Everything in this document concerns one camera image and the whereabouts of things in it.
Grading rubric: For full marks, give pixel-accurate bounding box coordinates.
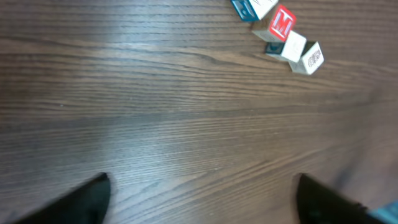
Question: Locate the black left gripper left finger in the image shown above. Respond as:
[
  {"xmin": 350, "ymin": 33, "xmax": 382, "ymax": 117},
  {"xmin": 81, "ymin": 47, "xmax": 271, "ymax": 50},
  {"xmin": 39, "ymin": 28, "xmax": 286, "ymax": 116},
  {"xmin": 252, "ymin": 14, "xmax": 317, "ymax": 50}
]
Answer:
[{"xmin": 14, "ymin": 172, "xmax": 111, "ymax": 224}]

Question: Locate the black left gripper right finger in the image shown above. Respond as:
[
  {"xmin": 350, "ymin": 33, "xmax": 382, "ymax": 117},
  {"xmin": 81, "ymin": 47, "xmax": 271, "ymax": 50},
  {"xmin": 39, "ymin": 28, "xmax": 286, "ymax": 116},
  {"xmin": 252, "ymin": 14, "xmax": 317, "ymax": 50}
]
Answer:
[{"xmin": 295, "ymin": 173, "xmax": 384, "ymax": 224}]

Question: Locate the cow picture number 2 block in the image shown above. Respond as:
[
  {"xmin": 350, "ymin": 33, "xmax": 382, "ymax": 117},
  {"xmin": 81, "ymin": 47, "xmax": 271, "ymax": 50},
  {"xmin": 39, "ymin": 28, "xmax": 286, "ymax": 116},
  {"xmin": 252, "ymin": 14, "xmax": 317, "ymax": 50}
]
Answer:
[{"xmin": 289, "ymin": 41, "xmax": 325, "ymax": 75}]

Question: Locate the red Q wooden block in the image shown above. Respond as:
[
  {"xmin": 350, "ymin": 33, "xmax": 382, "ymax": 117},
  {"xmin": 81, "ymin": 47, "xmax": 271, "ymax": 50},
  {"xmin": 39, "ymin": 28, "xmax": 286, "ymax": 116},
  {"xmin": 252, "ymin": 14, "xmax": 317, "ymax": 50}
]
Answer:
[{"xmin": 265, "ymin": 30, "xmax": 307, "ymax": 62}]

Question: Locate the red M letter block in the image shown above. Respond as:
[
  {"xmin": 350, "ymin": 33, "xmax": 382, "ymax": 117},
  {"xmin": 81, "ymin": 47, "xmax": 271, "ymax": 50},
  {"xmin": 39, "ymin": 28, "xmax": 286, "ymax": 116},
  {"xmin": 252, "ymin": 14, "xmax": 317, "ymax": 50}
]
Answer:
[{"xmin": 251, "ymin": 4, "xmax": 297, "ymax": 42}]

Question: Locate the blue-sided picture block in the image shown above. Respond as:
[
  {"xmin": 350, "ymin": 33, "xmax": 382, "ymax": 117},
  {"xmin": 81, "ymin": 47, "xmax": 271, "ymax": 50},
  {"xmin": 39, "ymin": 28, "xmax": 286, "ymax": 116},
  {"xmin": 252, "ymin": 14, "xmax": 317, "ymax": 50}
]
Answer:
[{"xmin": 231, "ymin": 0, "xmax": 279, "ymax": 22}]

